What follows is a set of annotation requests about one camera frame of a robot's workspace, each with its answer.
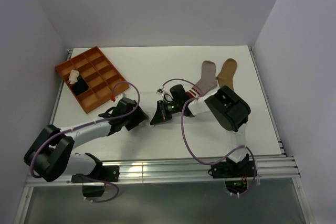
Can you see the orange compartment tray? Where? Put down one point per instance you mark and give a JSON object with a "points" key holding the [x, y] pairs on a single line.
{"points": [[102, 77]]}

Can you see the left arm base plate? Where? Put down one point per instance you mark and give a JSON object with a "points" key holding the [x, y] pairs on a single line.
{"points": [[102, 174]]}

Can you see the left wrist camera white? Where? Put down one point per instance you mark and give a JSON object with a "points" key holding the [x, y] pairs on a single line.
{"points": [[118, 97]]}

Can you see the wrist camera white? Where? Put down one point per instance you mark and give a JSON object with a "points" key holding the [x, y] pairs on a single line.
{"points": [[160, 91], [118, 97]]}

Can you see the cream brown striped sock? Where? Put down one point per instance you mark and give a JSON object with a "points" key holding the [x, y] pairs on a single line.
{"points": [[74, 77]]}

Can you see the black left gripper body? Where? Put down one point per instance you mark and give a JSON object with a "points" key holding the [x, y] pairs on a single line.
{"points": [[133, 119]]}

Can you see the aluminium frame rail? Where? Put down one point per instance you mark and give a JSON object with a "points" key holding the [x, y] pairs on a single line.
{"points": [[189, 170]]}

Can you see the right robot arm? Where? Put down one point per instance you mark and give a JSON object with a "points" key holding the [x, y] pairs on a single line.
{"points": [[230, 111]]}

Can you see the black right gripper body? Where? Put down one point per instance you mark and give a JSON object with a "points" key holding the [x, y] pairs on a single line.
{"points": [[167, 109]]}

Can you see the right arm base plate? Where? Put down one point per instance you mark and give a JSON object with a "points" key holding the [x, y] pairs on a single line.
{"points": [[230, 169]]}

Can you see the grey sock red stripes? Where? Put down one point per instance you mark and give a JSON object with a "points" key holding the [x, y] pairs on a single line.
{"points": [[207, 82]]}

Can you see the tan brown sock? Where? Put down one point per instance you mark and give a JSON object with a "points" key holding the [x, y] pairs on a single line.
{"points": [[225, 76]]}

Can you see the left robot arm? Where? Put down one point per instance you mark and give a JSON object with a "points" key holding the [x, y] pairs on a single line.
{"points": [[52, 155]]}

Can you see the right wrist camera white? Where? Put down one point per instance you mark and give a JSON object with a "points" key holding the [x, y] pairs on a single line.
{"points": [[160, 91]]}

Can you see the black sock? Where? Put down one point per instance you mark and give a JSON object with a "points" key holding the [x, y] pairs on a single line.
{"points": [[79, 87]]}

